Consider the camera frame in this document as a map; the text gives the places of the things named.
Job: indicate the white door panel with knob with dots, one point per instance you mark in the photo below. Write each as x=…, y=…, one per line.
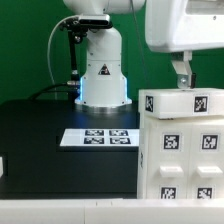
x=206, y=163

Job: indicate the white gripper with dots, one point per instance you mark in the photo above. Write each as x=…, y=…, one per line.
x=184, y=25

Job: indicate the white marker base sheet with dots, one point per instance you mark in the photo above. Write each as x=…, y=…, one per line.
x=100, y=137

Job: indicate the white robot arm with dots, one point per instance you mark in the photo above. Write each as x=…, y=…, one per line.
x=103, y=84

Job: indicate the black camera on stand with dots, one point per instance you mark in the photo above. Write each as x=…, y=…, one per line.
x=77, y=27

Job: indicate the white cabinet box part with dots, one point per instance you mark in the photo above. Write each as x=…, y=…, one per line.
x=179, y=103

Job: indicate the white left rail block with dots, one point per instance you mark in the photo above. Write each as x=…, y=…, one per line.
x=1, y=167

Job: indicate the white front rail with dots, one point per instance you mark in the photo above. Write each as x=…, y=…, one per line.
x=112, y=211

